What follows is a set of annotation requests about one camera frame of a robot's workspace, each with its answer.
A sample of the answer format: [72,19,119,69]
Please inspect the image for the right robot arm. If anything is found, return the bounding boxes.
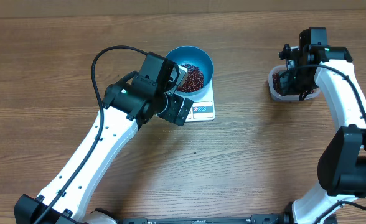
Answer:
[270,27,366,223]

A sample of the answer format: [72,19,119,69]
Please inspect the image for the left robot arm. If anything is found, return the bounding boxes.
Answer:
[14,52,193,223]

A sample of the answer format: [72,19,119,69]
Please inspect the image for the clear plastic container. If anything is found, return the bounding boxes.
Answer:
[267,64,321,103]

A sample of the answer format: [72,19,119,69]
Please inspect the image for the red beans in container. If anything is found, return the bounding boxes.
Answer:
[272,71,283,94]

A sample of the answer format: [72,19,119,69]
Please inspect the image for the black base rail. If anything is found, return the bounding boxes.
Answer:
[92,213,296,224]

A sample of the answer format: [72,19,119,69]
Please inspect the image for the blue bowl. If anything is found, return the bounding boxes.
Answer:
[166,46,214,95]

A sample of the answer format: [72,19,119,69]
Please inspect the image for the white digital kitchen scale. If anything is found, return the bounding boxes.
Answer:
[180,81,215,123]

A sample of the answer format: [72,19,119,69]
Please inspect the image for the red beans in bowl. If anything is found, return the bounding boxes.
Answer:
[177,63,205,93]

